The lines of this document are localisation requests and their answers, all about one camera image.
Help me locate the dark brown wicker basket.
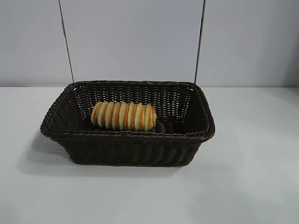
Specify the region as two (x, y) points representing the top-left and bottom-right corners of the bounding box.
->
(39, 80), (215, 168)

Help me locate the long striped bread loaf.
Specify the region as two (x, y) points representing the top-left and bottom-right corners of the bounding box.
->
(91, 101), (157, 132)

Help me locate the thin dark backdrop rod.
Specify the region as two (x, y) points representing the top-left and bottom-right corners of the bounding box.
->
(58, 0), (75, 83)
(194, 0), (206, 83)

